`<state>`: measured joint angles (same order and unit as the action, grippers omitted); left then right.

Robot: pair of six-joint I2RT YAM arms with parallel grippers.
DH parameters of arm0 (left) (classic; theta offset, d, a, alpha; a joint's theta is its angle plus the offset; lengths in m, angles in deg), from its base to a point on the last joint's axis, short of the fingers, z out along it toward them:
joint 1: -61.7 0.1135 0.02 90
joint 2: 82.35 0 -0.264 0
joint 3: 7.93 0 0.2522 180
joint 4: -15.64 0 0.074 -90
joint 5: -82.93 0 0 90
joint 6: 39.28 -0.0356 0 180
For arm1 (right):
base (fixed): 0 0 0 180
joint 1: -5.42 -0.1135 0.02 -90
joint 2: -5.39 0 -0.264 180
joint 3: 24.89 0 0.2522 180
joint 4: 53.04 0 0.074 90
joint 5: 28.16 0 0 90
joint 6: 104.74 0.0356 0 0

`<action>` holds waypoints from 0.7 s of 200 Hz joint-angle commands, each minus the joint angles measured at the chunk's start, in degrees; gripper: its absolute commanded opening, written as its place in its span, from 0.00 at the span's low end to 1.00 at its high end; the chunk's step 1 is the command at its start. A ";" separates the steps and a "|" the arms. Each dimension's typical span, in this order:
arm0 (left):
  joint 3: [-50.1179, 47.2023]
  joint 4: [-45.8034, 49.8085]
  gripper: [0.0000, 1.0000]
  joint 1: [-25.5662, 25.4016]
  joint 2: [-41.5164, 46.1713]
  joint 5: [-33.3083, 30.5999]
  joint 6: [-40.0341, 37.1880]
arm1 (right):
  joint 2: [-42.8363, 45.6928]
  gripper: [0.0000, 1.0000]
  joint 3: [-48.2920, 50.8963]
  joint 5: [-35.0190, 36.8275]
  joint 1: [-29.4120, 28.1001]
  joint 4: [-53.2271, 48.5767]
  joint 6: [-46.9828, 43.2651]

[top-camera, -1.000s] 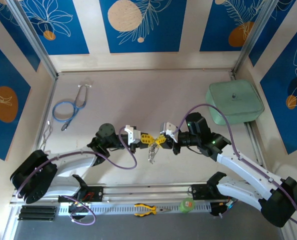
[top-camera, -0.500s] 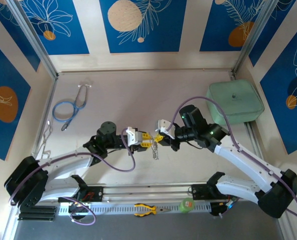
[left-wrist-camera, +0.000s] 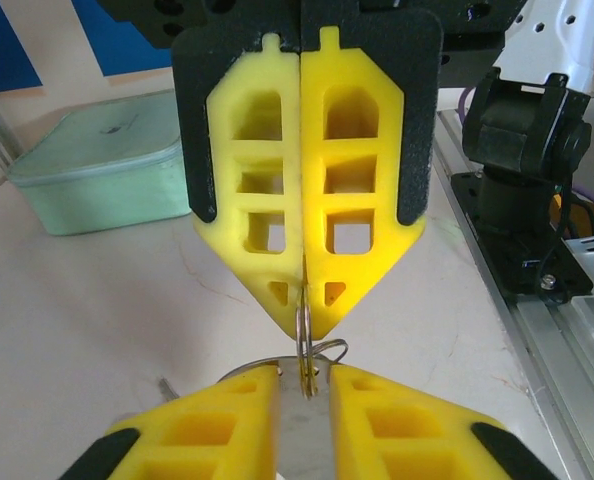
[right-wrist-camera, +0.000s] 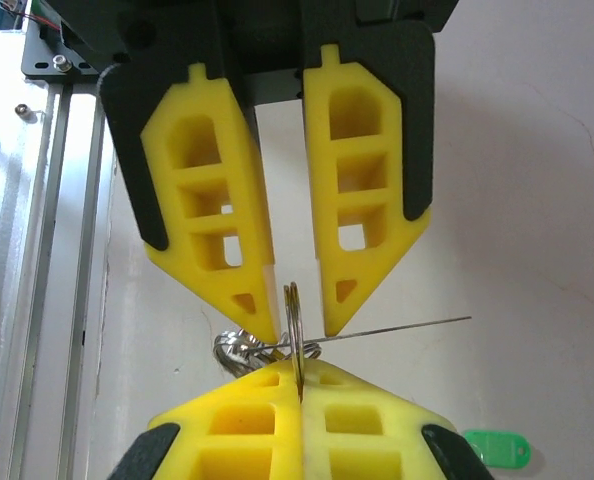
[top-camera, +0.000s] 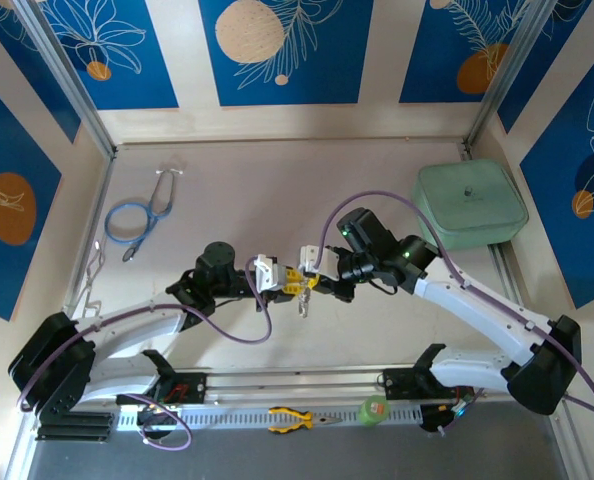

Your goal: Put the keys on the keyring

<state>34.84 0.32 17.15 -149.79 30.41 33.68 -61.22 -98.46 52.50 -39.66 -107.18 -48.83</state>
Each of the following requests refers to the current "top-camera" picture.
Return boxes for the aluminium mounting rail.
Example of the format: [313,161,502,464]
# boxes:
[19,362,571,409]

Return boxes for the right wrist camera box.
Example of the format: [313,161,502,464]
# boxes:
[299,243,339,281]

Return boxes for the yellow handled pliers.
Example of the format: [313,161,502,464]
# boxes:
[268,406,344,435]

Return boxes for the green tape roll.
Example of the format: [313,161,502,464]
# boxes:
[358,394,391,429]

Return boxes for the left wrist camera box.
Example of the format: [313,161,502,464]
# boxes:
[252,253,282,294]

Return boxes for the aluminium frame post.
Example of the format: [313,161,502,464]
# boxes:
[11,0,118,160]
[462,0,563,149]

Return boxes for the black profile block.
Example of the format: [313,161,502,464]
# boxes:
[35,412,114,442]

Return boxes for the blue stethoscope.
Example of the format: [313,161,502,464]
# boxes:
[105,167,184,264]

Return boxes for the silver metal forceps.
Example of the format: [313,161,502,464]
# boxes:
[74,239,107,314]

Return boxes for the black cable mount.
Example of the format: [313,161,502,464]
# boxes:
[137,405,181,442]
[419,405,453,435]

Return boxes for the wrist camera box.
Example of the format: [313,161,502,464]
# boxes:
[252,253,282,294]
[299,243,339,281]

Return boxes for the slotted grey cable duct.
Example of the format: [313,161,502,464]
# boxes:
[116,403,423,430]

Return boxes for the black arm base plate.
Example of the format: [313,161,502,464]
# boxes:
[115,370,208,405]
[382,367,476,401]

